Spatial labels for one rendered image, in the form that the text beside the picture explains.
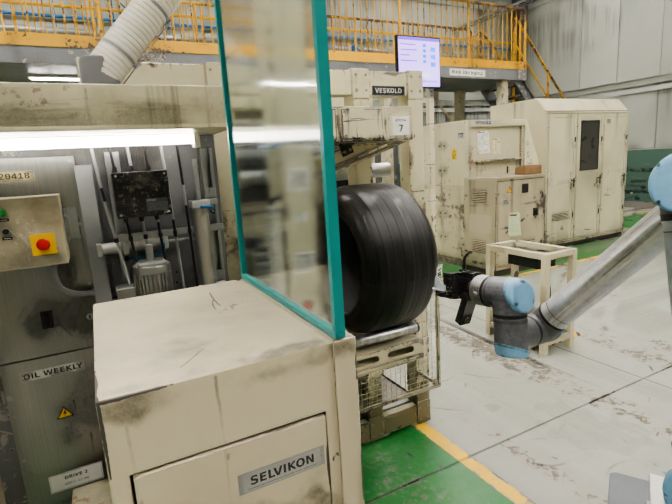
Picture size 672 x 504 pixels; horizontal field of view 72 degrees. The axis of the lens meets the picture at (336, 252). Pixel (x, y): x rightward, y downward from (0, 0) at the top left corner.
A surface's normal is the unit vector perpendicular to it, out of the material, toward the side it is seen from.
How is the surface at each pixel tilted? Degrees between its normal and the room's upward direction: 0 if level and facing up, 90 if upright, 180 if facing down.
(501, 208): 90
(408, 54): 90
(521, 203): 90
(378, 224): 57
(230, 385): 90
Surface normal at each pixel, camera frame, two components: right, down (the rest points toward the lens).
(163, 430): 0.47, 0.14
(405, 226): 0.37, -0.37
